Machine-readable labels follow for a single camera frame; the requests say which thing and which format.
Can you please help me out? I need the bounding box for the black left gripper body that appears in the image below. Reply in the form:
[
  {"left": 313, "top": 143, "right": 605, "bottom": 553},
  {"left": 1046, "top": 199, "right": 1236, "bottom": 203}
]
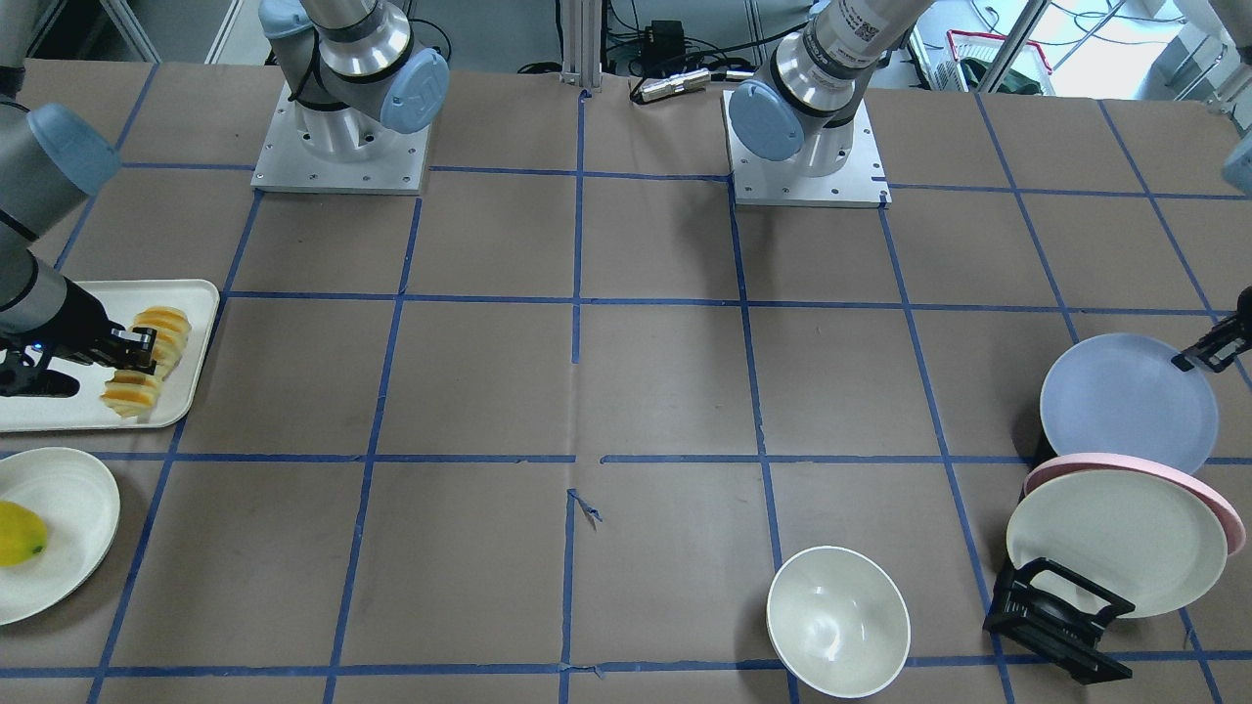
[{"left": 1211, "top": 286, "right": 1251, "bottom": 365}]

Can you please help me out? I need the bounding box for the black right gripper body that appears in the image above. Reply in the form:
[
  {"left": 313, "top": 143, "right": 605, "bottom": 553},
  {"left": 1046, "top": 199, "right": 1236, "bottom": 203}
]
[{"left": 1, "top": 293, "right": 121, "bottom": 398}]

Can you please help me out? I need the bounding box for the sliced orange bread loaf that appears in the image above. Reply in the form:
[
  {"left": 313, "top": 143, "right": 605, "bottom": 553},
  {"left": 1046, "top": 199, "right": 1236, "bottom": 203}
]
[{"left": 100, "top": 306, "right": 193, "bottom": 418}]

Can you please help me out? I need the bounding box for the blue round plate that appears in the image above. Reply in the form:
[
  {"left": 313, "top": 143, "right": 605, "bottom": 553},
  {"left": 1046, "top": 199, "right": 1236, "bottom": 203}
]
[{"left": 1039, "top": 332, "right": 1221, "bottom": 475}]

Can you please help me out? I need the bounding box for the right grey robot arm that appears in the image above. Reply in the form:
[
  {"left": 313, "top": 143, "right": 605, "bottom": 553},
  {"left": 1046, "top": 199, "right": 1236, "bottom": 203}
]
[{"left": 1, "top": 1, "right": 157, "bottom": 398}]

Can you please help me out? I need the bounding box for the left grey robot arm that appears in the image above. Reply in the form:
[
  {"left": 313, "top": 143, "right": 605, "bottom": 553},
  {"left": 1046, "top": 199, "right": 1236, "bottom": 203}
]
[{"left": 93, "top": 1, "right": 1249, "bottom": 380}]

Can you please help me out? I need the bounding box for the cream round plate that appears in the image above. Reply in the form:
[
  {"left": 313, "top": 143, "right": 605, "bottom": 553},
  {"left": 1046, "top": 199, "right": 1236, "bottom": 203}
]
[{"left": 1, "top": 447, "right": 120, "bottom": 625}]

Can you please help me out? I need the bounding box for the pink round plate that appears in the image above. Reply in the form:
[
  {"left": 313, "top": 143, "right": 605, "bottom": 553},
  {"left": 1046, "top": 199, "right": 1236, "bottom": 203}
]
[{"left": 1020, "top": 452, "right": 1248, "bottom": 556}]

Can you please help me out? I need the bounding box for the cream plate in rack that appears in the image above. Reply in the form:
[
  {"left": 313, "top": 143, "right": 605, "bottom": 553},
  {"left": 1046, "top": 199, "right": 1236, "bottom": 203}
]
[{"left": 1007, "top": 468, "right": 1227, "bottom": 619}]

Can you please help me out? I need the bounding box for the white rectangular tray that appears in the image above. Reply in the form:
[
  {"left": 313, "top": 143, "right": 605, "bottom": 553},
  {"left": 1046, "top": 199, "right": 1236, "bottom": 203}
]
[{"left": 1, "top": 278, "right": 220, "bottom": 433}]

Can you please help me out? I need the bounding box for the yellow lemon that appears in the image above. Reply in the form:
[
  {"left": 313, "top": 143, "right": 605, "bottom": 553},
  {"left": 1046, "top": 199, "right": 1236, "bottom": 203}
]
[{"left": 1, "top": 501, "right": 49, "bottom": 567}]

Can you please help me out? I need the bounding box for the black dish rack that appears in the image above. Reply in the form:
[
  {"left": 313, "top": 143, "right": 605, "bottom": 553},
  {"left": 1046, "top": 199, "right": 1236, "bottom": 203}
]
[{"left": 982, "top": 557, "right": 1136, "bottom": 685}]

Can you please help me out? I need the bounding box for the cream bowl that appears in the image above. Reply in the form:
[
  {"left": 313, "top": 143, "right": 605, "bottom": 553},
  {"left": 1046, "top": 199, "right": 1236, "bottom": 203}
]
[{"left": 766, "top": 547, "right": 911, "bottom": 699}]

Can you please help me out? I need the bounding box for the silver cylindrical connector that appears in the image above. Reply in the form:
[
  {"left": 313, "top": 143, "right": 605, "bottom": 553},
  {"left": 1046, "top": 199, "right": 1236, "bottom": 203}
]
[{"left": 629, "top": 68, "right": 714, "bottom": 106}]

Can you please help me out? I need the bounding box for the black power adapter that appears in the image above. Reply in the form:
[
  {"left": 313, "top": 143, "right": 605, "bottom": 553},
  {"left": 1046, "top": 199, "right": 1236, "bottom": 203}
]
[{"left": 644, "top": 20, "right": 686, "bottom": 54}]

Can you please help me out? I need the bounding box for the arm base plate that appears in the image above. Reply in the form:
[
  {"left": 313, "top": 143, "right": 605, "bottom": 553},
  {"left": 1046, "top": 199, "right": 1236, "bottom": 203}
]
[
  {"left": 722, "top": 91, "right": 891, "bottom": 208},
  {"left": 250, "top": 85, "right": 433, "bottom": 197}
]

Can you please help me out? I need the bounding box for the aluminium frame post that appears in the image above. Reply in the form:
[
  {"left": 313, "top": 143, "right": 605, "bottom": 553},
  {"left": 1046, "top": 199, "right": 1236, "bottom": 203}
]
[{"left": 558, "top": 0, "right": 606, "bottom": 93}]

